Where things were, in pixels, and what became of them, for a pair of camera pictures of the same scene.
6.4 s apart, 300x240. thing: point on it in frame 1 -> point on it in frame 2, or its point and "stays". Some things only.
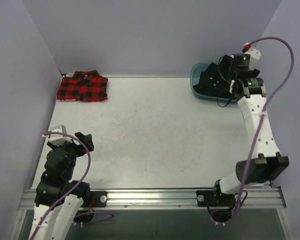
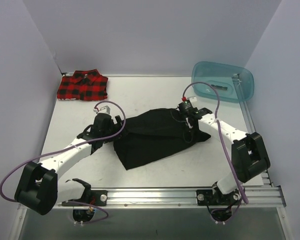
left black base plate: (100, 199) stays
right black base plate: (213, 198) stays
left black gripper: (78, 146) -> (116, 124)
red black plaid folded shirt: (85, 86) stays
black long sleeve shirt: (211, 82) -> (145, 137)
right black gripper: (217, 81) -> (188, 120)
